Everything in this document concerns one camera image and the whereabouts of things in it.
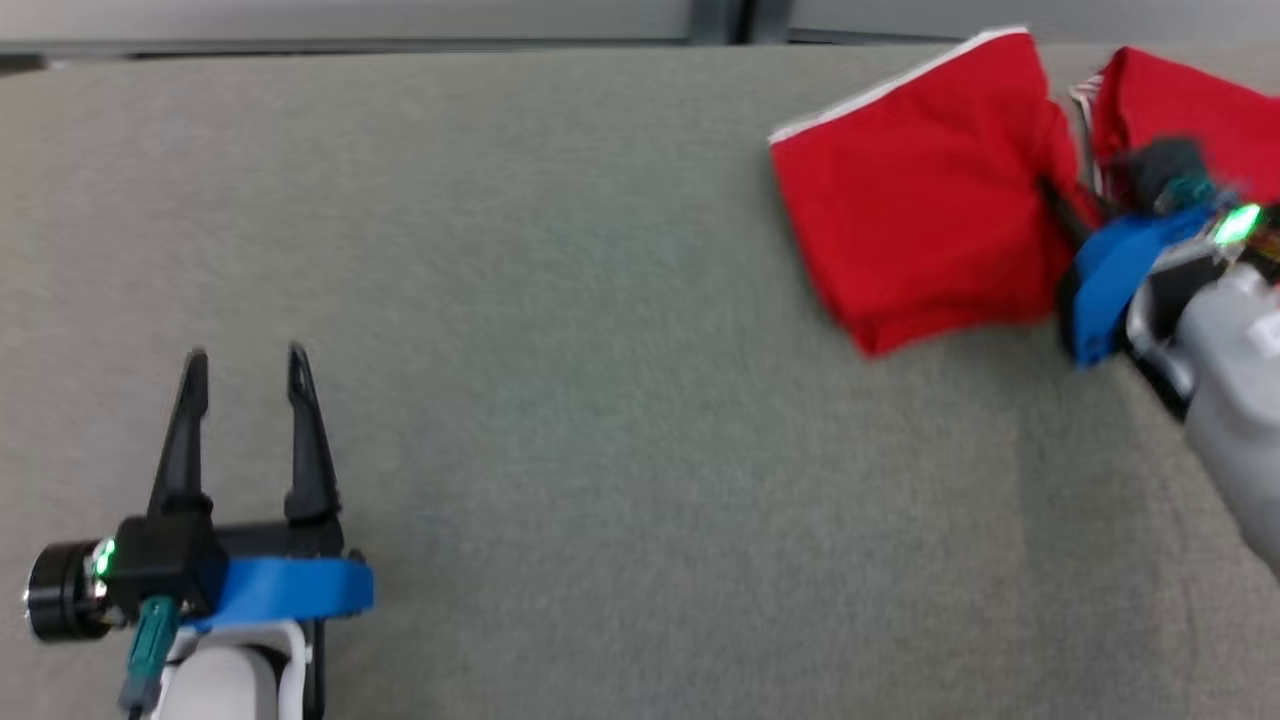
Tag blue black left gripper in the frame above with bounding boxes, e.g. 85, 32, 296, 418
148, 343, 376, 720

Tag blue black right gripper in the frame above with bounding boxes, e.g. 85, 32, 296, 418
1037, 178, 1216, 369

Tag red white basketball shorts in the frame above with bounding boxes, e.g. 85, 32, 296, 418
768, 28, 1086, 358

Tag red white jersey shirt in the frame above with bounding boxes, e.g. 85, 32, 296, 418
1070, 46, 1280, 211

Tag teal camera cable connector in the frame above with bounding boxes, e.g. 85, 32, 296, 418
1165, 175, 1223, 207
122, 597, 183, 713

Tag grey partition post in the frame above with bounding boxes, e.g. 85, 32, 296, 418
688, 0, 791, 46

